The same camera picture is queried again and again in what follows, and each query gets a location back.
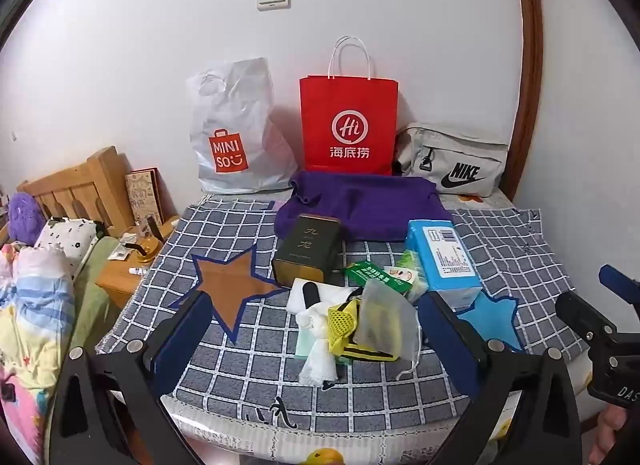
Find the white plastic shopping bag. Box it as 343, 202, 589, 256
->
186, 57, 301, 194

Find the green packet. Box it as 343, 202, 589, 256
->
345, 261, 408, 296

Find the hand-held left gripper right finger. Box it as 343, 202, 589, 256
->
417, 290, 583, 465

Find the illustrated notebook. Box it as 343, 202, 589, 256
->
124, 168, 165, 228

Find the blue tissue box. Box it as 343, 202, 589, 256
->
404, 219, 483, 308

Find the purple fabric bag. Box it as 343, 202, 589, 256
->
275, 171, 453, 246

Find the purple plush toy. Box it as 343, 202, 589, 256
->
7, 191, 47, 243

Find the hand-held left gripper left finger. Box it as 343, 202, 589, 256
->
50, 290, 216, 465

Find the dark green tea tin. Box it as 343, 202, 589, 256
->
271, 214, 342, 288

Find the yellow black mesh pouch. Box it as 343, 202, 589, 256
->
327, 299, 401, 362

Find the green white wipes pack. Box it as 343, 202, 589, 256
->
395, 251, 431, 303

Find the white dotted pillow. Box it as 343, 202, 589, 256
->
32, 217, 101, 271

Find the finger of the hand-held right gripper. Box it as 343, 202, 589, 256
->
556, 290, 621, 342
599, 264, 640, 302

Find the person's right hand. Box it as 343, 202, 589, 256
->
591, 402, 640, 465

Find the black strap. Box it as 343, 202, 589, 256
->
304, 281, 333, 316

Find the mint green cloth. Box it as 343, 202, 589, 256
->
295, 330, 321, 361

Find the grey waist bag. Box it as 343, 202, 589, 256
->
395, 122, 510, 197

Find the red paper bag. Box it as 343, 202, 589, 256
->
299, 36, 400, 176

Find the white and mint cloth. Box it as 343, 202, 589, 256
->
295, 310, 341, 387

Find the wooden nightstand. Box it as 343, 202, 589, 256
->
95, 215, 181, 311

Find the wooden headboard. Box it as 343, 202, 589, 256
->
17, 146, 136, 230

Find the translucent drawstring pouch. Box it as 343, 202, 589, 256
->
359, 279, 423, 381

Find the grey checkered blanket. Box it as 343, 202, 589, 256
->
95, 195, 606, 426

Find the colourful quilt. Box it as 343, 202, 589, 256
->
0, 240, 76, 465

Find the black gold desk stand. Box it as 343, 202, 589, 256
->
122, 217, 163, 266

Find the green blanket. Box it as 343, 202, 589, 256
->
70, 235, 126, 351

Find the wooden door frame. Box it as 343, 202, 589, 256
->
510, 0, 546, 200

